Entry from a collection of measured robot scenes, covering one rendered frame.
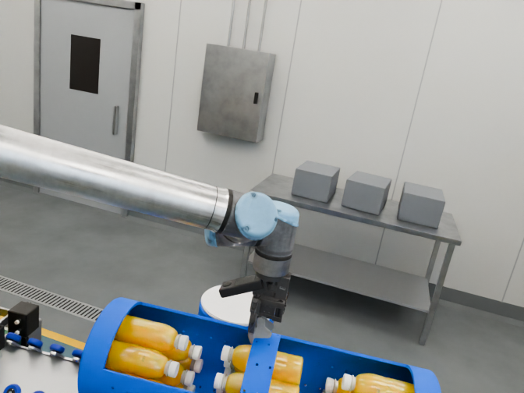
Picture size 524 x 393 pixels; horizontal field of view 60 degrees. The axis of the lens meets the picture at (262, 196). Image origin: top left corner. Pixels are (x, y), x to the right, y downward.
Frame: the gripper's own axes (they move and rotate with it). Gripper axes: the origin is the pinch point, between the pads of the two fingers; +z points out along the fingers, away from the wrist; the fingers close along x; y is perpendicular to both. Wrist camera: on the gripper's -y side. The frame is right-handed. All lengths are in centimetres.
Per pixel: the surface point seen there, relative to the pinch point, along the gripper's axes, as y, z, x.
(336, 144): 17, -1, 321
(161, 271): -110, 124, 243
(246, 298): -9, 20, 53
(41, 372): -60, 31, 3
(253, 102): -64, -27, 309
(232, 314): -11.3, 19.6, 39.5
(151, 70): -177, -37, 345
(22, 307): -79, 23, 20
